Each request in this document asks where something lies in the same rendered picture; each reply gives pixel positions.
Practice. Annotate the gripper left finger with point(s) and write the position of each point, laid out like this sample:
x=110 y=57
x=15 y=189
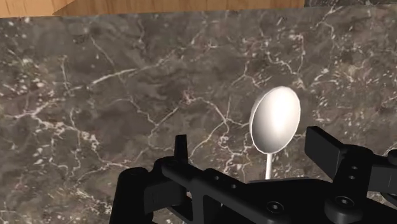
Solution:
x=173 y=186

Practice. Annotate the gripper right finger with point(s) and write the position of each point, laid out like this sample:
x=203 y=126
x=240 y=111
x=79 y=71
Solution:
x=341 y=161

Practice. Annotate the white spoon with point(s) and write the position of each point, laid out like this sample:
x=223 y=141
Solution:
x=274 y=119

